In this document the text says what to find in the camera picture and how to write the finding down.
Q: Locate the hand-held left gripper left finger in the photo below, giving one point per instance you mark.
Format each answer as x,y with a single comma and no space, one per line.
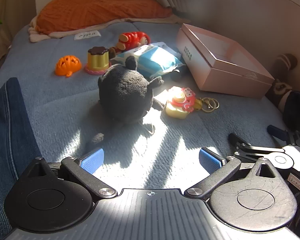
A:
92,160

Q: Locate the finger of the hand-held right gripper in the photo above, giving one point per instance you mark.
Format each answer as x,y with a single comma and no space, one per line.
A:
236,140
277,131

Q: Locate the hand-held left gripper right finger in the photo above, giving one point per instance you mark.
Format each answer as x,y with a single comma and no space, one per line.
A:
210,160

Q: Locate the black plush toy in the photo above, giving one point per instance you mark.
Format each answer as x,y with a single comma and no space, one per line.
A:
125,92

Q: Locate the pink cardboard box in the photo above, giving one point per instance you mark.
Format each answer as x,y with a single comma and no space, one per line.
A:
230,60

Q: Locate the orange pumpkin toy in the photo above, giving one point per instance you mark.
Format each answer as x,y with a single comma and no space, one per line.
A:
67,65

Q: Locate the yellow pudding toy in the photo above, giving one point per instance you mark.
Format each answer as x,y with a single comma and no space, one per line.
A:
97,61

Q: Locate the blue wet wipes packet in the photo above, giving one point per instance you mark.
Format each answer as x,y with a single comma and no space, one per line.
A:
156,60

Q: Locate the red wind-up toy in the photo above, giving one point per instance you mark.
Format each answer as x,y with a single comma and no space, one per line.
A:
136,38

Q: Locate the brown striped sock foot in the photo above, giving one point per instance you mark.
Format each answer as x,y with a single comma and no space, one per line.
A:
281,87

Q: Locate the blue-grey fleece blanket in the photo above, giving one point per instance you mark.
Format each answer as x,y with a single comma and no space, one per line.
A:
65,105

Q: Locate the person's left leg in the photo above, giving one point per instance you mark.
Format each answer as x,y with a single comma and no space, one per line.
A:
7,130

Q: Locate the orange textured blanket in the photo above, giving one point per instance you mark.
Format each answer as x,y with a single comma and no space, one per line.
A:
97,7

